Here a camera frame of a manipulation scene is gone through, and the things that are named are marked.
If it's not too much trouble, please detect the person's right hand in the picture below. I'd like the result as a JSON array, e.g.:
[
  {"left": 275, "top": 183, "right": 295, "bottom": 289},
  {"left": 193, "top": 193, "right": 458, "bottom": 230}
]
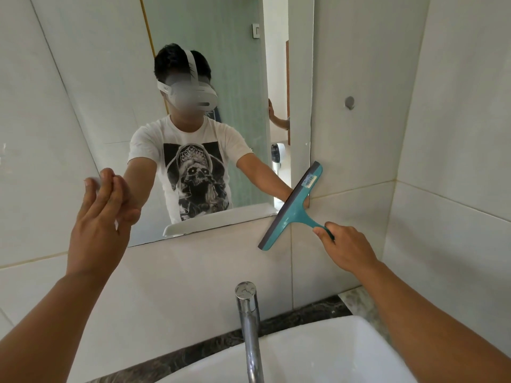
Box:
[{"left": 312, "top": 222, "right": 380, "bottom": 276}]

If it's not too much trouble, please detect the person's left hand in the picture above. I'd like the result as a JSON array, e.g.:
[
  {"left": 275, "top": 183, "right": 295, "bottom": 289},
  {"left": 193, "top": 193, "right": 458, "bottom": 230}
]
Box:
[{"left": 65, "top": 168, "right": 141, "bottom": 279}]

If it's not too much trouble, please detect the teal window squeegee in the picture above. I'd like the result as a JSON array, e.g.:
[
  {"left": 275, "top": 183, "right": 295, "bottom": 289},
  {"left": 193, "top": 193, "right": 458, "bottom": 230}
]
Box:
[{"left": 257, "top": 161, "right": 336, "bottom": 252}]

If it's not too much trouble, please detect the rectangular wall mirror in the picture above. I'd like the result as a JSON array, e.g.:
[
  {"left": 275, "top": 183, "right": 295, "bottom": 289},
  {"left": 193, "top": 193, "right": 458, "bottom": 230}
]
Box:
[{"left": 28, "top": 0, "right": 316, "bottom": 248}]

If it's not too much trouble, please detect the person's right forearm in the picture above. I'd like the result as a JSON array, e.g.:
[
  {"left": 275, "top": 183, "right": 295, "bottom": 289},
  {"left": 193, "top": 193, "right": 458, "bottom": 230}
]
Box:
[{"left": 355, "top": 261, "right": 511, "bottom": 383}]

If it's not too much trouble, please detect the person's left forearm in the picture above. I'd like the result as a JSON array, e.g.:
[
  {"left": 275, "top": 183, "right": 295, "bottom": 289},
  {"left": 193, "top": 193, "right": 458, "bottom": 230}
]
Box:
[{"left": 0, "top": 271, "right": 111, "bottom": 383}]

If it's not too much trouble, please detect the white ceramic sink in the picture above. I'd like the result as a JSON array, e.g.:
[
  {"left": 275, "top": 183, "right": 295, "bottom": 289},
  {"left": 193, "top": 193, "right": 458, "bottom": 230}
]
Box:
[{"left": 155, "top": 315, "right": 418, "bottom": 383}]

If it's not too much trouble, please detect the chrome faucet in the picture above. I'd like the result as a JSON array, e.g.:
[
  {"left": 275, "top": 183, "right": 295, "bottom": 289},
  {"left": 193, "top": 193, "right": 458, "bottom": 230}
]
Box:
[{"left": 234, "top": 281, "right": 265, "bottom": 383}]

